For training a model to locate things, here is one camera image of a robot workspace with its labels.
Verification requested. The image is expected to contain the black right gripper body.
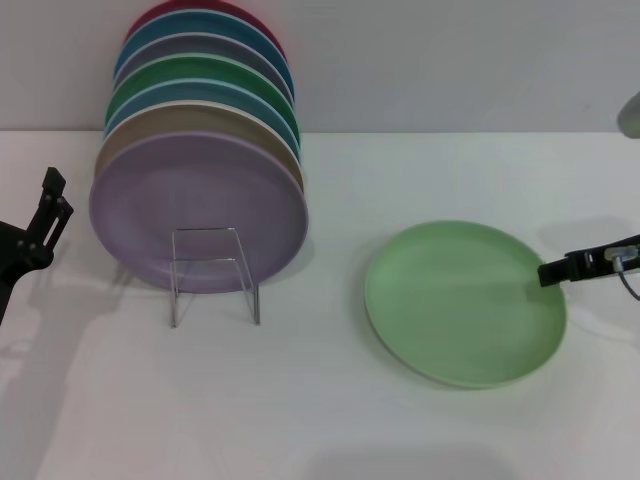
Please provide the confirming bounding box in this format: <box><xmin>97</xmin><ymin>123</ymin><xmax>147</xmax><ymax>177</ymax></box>
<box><xmin>605</xmin><ymin>233</ymin><xmax>640</xmax><ymax>275</ymax></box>

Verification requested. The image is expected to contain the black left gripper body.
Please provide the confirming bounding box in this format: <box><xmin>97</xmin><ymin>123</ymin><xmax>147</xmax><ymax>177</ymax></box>
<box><xmin>0</xmin><ymin>222</ymin><xmax>49</xmax><ymax>326</ymax></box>

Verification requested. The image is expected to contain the light green plate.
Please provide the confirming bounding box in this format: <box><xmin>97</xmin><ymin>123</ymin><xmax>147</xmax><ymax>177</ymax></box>
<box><xmin>363</xmin><ymin>218</ymin><xmax>569</xmax><ymax>390</ymax></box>

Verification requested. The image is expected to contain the lavender plate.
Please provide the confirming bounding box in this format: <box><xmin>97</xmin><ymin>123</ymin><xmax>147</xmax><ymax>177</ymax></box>
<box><xmin>88</xmin><ymin>130</ymin><xmax>309</xmax><ymax>295</ymax></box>

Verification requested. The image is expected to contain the tan beige plate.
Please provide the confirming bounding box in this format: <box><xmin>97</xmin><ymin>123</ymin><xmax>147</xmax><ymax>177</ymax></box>
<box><xmin>93</xmin><ymin>99</ymin><xmax>305</xmax><ymax>194</ymax></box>

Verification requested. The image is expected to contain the light blue plate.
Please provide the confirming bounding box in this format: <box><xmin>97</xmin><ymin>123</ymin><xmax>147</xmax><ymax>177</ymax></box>
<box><xmin>103</xmin><ymin>77</ymin><xmax>304</xmax><ymax>161</ymax></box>

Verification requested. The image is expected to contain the dark green plate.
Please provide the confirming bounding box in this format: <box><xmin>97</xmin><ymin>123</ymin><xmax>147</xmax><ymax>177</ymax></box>
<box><xmin>104</xmin><ymin>52</ymin><xmax>301</xmax><ymax>146</ymax></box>

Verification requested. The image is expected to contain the dark red plate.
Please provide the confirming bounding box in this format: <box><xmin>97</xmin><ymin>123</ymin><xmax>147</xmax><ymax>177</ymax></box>
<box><xmin>123</xmin><ymin>0</ymin><xmax>286</xmax><ymax>61</ymax></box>

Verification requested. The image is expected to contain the grey purple plate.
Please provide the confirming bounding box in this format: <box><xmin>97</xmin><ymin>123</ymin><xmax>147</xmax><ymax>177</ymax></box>
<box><xmin>113</xmin><ymin>32</ymin><xmax>294</xmax><ymax>101</ymax></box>

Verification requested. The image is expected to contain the deep teal plate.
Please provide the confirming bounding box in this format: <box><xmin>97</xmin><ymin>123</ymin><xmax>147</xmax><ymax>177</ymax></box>
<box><xmin>113</xmin><ymin>9</ymin><xmax>296</xmax><ymax>104</ymax></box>

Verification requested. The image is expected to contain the right gripper silver connector cable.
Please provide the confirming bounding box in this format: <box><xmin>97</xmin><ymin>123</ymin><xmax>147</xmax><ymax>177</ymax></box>
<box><xmin>603</xmin><ymin>247</ymin><xmax>640</xmax><ymax>302</ymax></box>

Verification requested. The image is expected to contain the clear wire plate rack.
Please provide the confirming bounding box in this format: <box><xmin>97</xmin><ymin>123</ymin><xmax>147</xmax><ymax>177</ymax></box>
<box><xmin>167</xmin><ymin>227</ymin><xmax>262</xmax><ymax>329</ymax></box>

